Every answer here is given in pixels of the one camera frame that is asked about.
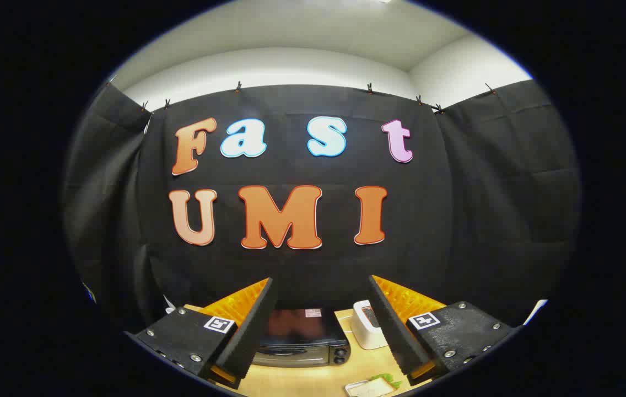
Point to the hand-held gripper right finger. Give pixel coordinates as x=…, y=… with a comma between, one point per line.
x=393, y=325

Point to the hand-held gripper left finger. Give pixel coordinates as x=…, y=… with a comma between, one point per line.
x=252, y=331

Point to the black toaster oven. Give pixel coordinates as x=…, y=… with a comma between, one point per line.
x=302, y=336

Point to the lettuce sandwich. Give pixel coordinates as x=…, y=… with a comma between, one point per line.
x=376, y=386

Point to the white slot toaster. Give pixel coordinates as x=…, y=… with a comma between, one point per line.
x=368, y=331

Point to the white ribbed plate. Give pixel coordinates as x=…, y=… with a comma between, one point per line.
x=349, y=387

